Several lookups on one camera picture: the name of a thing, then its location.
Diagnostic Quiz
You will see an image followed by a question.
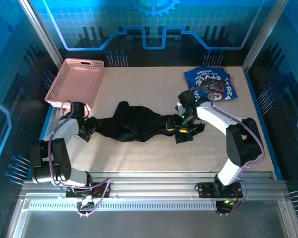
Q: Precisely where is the black t-shirt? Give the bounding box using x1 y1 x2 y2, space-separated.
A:
89 101 206 144

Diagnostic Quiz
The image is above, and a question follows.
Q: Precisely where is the pink plastic basket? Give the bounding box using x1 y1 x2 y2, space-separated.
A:
44 58 105 112

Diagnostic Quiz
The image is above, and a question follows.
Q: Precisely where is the blue printed t-shirt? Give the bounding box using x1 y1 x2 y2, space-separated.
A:
183 66 239 103

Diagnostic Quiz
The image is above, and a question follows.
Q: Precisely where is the grey metal bottom panel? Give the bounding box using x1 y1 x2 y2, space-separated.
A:
4 193 298 238

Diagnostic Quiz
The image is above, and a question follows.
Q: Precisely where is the aluminium side rail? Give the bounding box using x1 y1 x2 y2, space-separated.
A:
41 106 63 142

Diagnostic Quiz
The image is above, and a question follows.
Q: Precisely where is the aluminium mounting rail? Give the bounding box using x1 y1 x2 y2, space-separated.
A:
19 171 289 201

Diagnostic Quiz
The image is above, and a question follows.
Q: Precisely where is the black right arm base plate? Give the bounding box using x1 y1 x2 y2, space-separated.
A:
197 182 243 199

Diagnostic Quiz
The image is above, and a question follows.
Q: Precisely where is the slotted grey cable duct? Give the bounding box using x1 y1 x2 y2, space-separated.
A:
28 200 218 211

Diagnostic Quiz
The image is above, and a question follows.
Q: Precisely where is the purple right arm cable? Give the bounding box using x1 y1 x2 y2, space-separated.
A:
190 85 266 217

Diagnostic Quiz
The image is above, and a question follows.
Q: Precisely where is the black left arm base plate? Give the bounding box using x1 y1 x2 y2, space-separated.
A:
65 182 112 199

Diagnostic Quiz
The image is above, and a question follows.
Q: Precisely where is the aluminium frame post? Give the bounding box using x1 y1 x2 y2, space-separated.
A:
18 0 64 70
242 0 289 72

